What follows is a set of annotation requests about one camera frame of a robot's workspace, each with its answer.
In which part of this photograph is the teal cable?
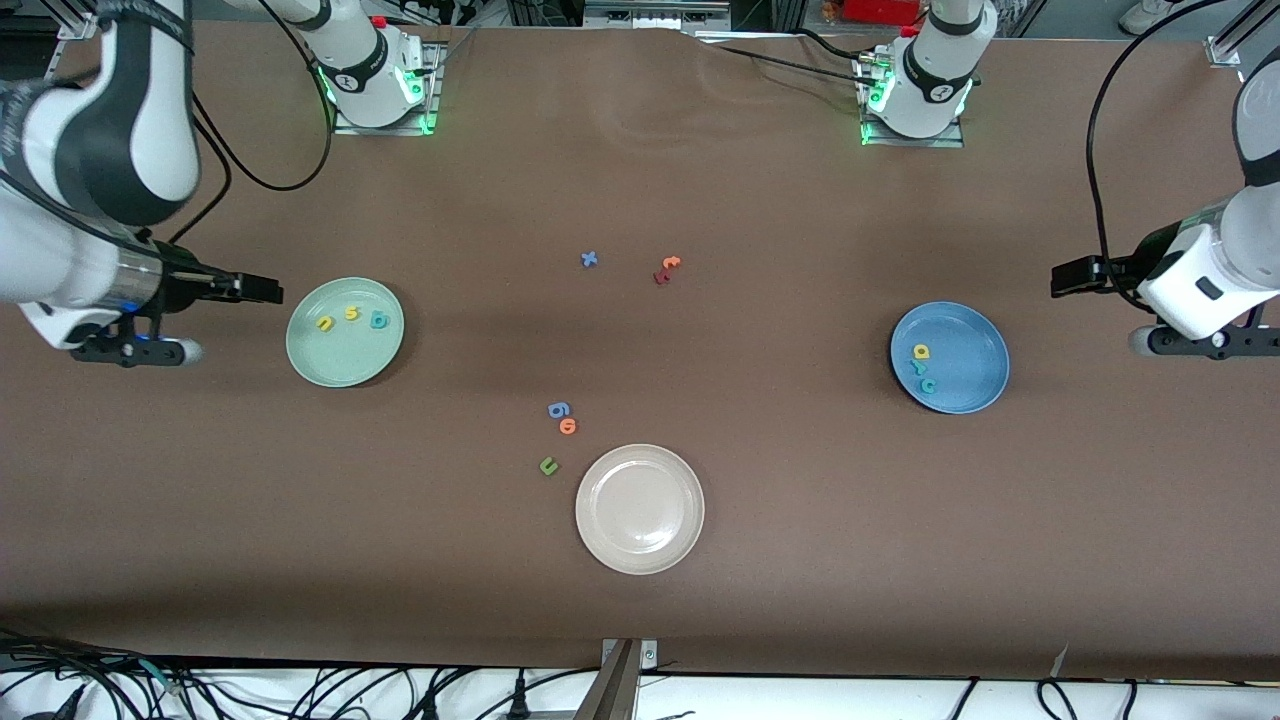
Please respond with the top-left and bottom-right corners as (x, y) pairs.
(135, 655), (191, 696)

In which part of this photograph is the beige plate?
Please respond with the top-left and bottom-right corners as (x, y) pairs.
(575, 444), (706, 576)

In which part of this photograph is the grey equipment box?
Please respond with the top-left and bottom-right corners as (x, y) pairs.
(583, 0), (732, 31)

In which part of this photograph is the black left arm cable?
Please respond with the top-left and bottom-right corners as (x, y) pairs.
(1085, 0), (1216, 301)

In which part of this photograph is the aluminium frame beam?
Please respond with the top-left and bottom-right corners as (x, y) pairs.
(575, 640), (641, 720)

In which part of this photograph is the metal corner bracket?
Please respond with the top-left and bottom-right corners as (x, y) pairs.
(600, 638), (661, 673)

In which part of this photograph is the light green plate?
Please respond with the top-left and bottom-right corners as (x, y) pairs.
(286, 277), (405, 389)

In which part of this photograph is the brown paper table cover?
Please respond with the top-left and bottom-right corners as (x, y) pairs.
(0, 18), (1280, 683)

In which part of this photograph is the aluminium frame corner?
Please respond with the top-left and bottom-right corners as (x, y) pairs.
(1205, 0), (1280, 68)

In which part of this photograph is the red box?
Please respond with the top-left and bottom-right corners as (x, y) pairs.
(843, 0), (923, 26)

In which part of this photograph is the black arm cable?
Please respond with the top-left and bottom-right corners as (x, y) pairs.
(150, 0), (336, 246)
(1085, 0), (1216, 301)

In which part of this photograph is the blue plate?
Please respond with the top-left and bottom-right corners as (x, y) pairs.
(890, 301), (1011, 415)

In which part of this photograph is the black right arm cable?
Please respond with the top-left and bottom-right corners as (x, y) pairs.
(150, 0), (336, 246)

